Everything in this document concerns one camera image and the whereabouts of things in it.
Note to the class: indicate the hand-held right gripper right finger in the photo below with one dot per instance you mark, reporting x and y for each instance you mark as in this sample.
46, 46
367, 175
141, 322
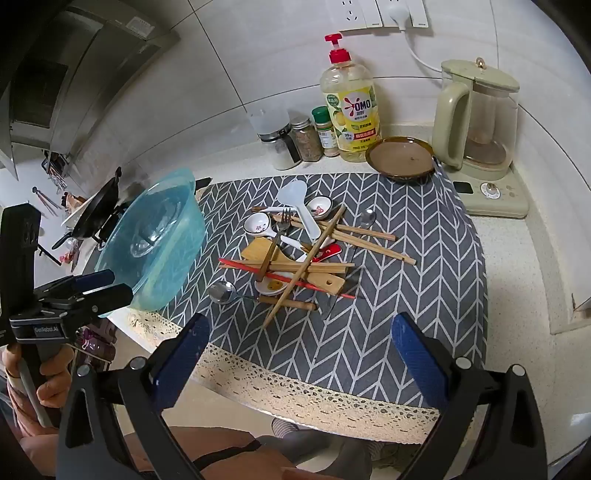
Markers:
420, 364

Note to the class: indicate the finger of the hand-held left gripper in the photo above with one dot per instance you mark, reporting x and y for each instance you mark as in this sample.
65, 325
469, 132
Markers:
94, 280
108, 296

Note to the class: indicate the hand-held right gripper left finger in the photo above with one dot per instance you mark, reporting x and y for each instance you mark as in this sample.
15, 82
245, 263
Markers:
184, 355

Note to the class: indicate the person's left hand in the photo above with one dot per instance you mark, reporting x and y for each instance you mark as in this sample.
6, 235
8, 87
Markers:
55, 383

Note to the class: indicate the pink printed packet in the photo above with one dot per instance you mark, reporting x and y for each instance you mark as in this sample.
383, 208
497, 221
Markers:
94, 344

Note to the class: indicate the grey patterned table cloth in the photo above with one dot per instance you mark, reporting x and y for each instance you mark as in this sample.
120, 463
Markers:
415, 300

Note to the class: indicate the blue plastic basin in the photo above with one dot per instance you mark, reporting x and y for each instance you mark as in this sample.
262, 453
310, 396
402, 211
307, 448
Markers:
152, 240

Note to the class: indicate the black wok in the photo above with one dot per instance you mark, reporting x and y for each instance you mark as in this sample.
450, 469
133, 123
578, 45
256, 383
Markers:
97, 203

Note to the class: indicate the metal tongs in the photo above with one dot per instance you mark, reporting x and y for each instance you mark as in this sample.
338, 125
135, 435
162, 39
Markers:
45, 199

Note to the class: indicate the red chopstick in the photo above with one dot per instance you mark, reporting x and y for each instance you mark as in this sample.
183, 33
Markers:
235, 268
240, 264

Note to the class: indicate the person's leg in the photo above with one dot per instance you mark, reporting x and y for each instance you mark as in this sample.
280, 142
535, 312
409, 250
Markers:
147, 450

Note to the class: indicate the grey striped footwear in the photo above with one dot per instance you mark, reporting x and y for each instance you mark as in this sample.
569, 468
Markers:
284, 427

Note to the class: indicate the light wooden spatula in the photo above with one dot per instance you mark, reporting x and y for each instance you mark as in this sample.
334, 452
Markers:
256, 251

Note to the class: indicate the slotted wooden spatula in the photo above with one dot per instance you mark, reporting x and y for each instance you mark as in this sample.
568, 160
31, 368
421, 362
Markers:
325, 280

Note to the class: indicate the white flower ceramic spoon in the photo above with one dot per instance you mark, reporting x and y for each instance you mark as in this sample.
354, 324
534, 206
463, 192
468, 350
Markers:
319, 207
256, 226

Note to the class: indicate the green kettle base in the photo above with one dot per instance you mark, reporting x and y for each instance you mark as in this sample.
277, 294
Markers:
496, 196

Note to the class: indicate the white rice paddle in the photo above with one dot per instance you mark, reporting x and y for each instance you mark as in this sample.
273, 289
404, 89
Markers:
295, 198

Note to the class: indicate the brown ceramic bowl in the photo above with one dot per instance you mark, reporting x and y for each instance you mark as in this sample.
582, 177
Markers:
400, 159

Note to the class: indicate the steel range hood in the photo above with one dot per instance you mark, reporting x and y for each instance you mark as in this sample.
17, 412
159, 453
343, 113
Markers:
60, 69

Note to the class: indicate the white powder glass jar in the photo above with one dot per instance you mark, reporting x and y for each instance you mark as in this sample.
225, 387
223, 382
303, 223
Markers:
277, 143

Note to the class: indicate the metal lid glass spice jar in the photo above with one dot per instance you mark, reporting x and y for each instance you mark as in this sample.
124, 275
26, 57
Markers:
307, 141

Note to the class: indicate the green cap spice jar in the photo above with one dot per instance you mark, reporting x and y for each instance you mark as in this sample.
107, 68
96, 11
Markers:
324, 134

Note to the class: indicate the green electric kettle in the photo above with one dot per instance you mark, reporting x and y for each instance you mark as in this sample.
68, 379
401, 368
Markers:
475, 120

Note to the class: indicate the yellow dish soap bottle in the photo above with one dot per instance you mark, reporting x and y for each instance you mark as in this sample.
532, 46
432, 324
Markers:
353, 106

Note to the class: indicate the wall utensil rack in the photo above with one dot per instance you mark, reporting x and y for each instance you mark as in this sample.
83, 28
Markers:
55, 168

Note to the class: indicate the white wall socket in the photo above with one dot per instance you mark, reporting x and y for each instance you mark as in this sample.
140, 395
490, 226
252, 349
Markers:
346, 13
415, 11

